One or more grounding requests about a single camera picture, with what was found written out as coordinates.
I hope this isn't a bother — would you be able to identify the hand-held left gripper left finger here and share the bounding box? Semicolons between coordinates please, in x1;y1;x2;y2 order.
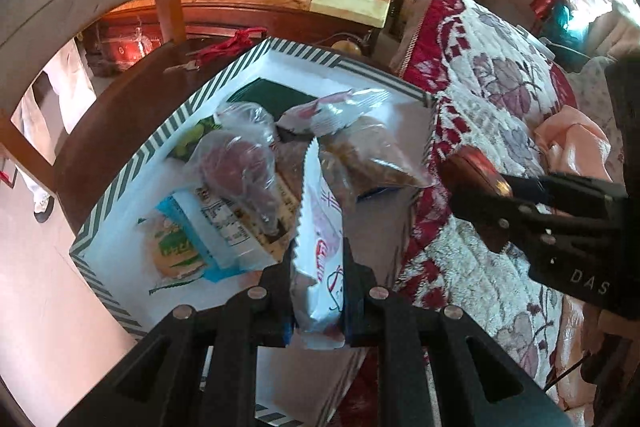
57;252;296;427

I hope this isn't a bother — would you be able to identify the clear zip bag of nuts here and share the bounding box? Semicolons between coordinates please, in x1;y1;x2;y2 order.
320;114;436;202

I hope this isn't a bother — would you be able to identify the orange round snack packet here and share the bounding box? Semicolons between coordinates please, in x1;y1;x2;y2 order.
137;213;211;295

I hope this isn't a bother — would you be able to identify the yellow round object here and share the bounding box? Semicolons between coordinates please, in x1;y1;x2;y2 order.
332;38;363;58

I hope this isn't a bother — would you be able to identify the red tassel knot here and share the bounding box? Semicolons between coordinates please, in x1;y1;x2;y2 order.
187;27;268;68

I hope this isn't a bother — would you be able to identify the clear bag of red dates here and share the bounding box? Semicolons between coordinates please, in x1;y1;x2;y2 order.
185;102;296;238

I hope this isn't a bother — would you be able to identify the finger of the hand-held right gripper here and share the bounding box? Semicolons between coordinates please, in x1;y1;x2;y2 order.
450;188;546;255
500;176;556;208

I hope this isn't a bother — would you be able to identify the teal bag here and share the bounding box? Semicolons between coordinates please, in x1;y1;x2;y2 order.
547;2;588;48

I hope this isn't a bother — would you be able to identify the red gift box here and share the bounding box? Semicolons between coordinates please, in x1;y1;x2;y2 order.
100;22;162;68

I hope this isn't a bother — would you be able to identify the light blue white snack packet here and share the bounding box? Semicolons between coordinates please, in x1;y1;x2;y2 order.
155;192;273;283

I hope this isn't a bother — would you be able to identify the white red snack packet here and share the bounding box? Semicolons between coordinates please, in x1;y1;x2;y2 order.
277;88;391;138

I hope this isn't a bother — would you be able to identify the red gold snack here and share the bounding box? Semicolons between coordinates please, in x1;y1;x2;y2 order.
447;146;513;198

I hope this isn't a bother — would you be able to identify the green white striped box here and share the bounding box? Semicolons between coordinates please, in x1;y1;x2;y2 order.
69;37;438;427

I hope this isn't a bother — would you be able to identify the floral fleece blanket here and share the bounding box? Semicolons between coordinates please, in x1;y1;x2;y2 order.
345;0;621;427

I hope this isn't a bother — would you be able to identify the white pink snack packet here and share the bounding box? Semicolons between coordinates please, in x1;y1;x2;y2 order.
290;139;351;353

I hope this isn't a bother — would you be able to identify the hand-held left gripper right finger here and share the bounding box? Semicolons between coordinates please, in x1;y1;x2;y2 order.
342;237;576;427

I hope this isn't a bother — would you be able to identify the dark green snack packet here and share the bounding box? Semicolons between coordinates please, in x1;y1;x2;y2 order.
227;77;321;110

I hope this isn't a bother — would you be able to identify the pink quilt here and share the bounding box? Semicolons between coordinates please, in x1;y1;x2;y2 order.
535;104;640;427

